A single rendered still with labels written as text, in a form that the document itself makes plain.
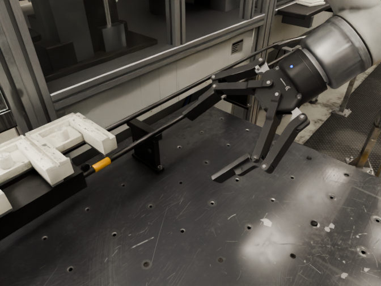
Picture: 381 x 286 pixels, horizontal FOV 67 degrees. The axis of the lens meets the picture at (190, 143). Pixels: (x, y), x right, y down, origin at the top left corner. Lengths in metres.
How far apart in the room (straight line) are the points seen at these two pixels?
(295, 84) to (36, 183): 0.49
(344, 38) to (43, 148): 0.53
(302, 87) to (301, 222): 0.38
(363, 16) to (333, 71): 0.07
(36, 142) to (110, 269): 0.29
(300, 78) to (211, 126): 0.58
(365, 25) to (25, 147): 0.60
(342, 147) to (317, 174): 1.35
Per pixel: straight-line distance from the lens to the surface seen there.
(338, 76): 0.45
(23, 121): 0.76
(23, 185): 0.64
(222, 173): 0.45
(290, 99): 0.45
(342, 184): 0.87
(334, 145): 2.21
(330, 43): 0.44
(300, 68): 0.44
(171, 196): 0.75
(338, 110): 2.62
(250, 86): 0.48
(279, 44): 1.34
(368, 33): 0.45
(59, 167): 0.58
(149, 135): 0.71
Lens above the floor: 1.23
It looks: 38 degrees down
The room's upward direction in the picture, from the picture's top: straight up
